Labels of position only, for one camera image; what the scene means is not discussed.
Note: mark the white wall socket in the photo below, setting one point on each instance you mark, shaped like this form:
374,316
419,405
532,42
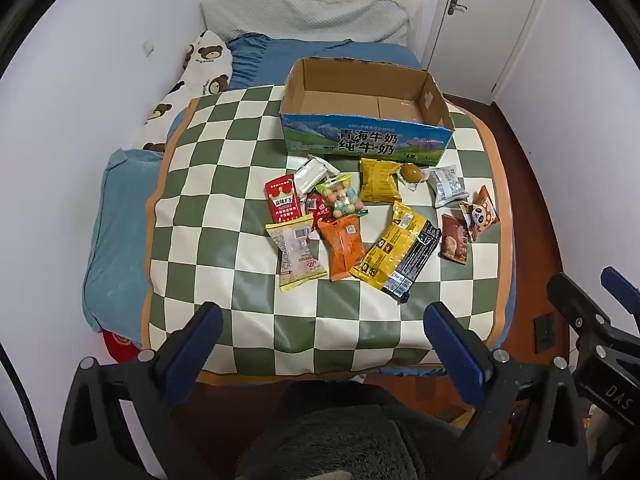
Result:
148,47

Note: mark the printed cardboard box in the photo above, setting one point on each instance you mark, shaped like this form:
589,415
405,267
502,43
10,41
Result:
350,137

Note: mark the grey fleece clothing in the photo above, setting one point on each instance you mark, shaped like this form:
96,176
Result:
340,435

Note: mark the green white checkered mat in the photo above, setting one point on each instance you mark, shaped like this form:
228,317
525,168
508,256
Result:
240,160

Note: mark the brown snack packet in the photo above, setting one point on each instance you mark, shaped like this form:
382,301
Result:
455,242

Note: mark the red round object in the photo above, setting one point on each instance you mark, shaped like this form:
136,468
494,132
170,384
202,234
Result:
117,347

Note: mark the white quilted pillow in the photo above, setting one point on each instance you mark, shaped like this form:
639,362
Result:
310,15

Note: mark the black snack packet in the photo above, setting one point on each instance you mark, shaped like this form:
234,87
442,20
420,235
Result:
421,260

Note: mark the orange panda snack packet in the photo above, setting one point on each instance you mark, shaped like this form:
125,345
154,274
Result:
481,215

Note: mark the packaged brown egg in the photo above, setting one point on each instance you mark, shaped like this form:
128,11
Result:
411,172

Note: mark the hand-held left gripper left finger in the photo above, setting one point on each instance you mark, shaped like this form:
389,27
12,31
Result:
192,355

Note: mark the blue plush blanket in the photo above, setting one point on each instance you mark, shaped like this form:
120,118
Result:
117,240

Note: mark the red snack packet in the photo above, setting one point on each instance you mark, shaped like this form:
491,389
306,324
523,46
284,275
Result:
285,199

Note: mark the dark floor outlet plate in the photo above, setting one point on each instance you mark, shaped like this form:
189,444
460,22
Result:
544,332

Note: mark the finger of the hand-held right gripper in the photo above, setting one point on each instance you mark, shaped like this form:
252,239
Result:
620,287
575,305

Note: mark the grey snack packet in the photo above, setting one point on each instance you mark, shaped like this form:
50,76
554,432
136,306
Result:
447,186

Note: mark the small red candy wrapper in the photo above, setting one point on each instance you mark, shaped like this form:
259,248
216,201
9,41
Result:
312,206

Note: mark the clear yellow-edged snack packet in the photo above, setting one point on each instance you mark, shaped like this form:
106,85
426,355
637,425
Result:
295,255

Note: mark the white door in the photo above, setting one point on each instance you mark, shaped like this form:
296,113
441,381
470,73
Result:
480,35

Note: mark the white silver snack packet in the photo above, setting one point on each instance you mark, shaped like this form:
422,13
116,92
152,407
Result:
310,172

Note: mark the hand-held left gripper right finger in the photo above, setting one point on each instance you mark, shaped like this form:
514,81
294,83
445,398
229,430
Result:
457,360

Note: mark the blue ruffled bed sheet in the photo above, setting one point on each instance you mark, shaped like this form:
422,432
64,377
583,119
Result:
270,57

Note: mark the clear colourful candy bag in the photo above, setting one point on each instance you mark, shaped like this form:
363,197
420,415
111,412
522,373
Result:
341,200

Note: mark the bear print pillow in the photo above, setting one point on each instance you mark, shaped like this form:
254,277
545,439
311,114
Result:
200,80

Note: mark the large yellow snack packet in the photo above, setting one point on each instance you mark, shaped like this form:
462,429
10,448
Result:
390,246

